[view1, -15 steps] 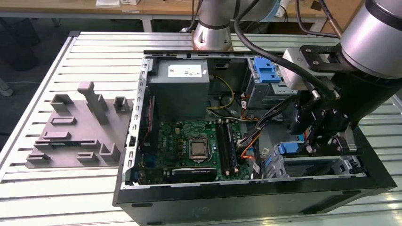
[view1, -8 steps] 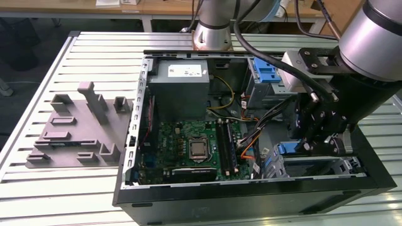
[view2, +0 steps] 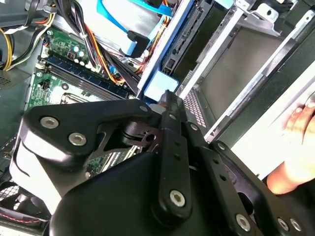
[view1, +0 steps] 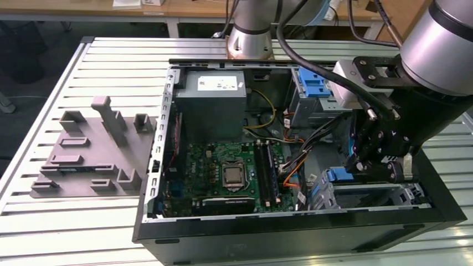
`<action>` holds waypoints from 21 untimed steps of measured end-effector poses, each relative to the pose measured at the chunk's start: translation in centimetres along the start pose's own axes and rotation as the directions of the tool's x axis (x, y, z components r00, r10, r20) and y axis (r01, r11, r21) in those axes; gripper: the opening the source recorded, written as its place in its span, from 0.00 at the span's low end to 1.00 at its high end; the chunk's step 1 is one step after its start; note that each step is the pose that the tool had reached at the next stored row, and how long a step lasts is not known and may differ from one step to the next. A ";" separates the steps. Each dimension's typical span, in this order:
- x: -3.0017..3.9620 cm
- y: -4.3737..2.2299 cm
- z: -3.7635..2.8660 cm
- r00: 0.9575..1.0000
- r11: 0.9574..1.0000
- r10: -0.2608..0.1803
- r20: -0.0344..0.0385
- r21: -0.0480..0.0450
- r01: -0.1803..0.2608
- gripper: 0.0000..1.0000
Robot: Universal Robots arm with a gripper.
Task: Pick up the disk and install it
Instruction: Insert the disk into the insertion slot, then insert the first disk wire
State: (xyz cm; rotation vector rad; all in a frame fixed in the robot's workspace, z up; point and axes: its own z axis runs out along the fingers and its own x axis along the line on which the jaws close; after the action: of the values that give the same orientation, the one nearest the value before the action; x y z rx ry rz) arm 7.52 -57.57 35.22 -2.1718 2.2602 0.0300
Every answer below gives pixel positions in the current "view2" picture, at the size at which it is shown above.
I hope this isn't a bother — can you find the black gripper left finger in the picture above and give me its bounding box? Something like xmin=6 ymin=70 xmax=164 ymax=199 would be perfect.
xmin=9 ymin=89 xmax=194 ymax=221

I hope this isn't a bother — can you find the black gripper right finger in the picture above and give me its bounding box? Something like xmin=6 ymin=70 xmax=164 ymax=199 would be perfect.
xmin=171 ymin=92 xmax=308 ymax=236

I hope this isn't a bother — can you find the person hand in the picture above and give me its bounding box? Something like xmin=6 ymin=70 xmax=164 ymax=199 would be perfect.
xmin=267 ymin=97 xmax=315 ymax=195

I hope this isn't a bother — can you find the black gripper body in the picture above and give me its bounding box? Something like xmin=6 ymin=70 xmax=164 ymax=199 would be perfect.
xmin=49 ymin=151 xmax=237 ymax=236

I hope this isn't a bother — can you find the hard disk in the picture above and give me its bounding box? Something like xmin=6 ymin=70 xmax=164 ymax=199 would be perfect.
xmin=136 ymin=0 xmax=217 ymax=102

